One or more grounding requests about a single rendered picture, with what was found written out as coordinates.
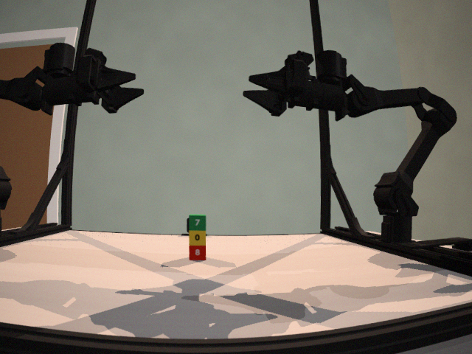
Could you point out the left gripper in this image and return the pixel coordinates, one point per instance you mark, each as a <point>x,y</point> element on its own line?
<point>280,82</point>

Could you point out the yellow block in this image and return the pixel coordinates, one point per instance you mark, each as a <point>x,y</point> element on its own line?
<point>197,238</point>

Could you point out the red block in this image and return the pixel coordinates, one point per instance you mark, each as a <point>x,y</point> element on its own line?
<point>197,252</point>

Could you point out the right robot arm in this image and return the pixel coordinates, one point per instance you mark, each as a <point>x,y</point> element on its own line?
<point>58,65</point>

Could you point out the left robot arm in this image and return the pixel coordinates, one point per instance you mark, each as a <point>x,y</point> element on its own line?
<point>394,190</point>

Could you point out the green block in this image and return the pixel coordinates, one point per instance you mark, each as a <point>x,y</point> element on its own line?
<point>197,222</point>

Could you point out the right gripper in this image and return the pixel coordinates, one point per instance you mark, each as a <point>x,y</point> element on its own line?
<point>102,79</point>

